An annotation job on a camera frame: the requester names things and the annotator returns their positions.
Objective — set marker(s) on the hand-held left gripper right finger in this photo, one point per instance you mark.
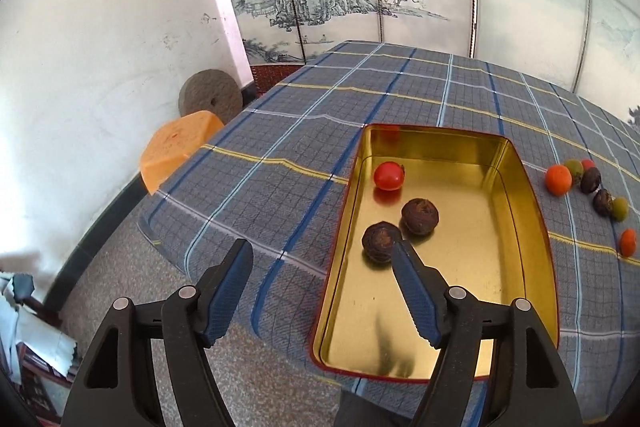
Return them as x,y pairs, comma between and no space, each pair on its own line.
417,292

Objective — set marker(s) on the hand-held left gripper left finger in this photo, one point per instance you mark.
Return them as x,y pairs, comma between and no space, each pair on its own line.
227,292

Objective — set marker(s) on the dark wrinkled passion fruit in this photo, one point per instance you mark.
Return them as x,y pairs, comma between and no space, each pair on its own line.
591,181
421,217
380,241
602,201

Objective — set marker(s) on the gold metal tin tray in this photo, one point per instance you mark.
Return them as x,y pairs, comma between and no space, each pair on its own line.
465,227

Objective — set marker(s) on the small red tomato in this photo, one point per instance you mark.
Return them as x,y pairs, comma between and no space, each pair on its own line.
389,176

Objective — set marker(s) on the orange tangerine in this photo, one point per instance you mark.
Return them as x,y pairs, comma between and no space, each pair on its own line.
628,242
558,180

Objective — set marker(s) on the green tomato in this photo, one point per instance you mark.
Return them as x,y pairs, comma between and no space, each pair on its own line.
620,209
574,167

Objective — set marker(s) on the blue grey plaid tablecloth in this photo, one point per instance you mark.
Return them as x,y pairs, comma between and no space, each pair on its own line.
280,187

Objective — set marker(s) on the orange plastic stool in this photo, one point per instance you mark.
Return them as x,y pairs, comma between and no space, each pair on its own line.
175,144

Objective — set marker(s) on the white crumpled paper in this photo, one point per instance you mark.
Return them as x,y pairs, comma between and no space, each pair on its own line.
35,337

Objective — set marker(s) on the grey round millstone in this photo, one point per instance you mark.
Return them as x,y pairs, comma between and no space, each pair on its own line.
205,94

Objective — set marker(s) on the dark grey small object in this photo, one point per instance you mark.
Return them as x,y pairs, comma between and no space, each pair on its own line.
22,285

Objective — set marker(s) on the brown woven basket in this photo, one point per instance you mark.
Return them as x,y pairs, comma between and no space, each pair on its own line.
270,77

